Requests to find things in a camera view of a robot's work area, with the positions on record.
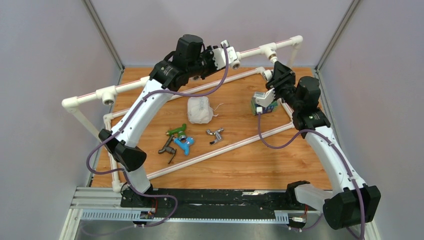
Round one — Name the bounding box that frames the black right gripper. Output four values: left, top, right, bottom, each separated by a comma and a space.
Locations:
266, 62, 302, 111

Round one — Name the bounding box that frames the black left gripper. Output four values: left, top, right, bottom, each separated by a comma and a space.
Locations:
188, 47, 227, 82

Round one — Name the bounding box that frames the white plastic faucet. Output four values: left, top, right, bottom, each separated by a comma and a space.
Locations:
261, 54, 278, 81

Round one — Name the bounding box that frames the white PVC pipe frame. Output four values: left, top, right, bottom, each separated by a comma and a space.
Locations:
61, 35, 303, 192

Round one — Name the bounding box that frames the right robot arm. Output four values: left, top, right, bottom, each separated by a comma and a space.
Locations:
265, 61, 381, 239

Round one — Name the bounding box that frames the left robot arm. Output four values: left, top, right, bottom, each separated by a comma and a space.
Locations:
98, 34, 230, 208

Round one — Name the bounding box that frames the green sponge pack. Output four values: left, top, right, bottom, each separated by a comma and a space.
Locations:
250, 99, 278, 116

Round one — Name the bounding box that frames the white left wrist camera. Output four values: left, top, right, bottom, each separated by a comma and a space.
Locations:
212, 40, 240, 70

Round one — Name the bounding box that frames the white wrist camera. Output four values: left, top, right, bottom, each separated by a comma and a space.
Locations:
253, 88, 276, 108
212, 40, 240, 70

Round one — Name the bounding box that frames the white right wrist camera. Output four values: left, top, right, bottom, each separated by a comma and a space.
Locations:
253, 88, 276, 108

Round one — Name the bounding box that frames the white drawstring bag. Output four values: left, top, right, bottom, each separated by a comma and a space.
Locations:
187, 96, 219, 124

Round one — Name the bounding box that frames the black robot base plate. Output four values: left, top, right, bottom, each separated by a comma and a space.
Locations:
120, 188, 306, 220

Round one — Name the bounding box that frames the white slotted cable duct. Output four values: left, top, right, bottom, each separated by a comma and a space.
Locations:
81, 211, 290, 225

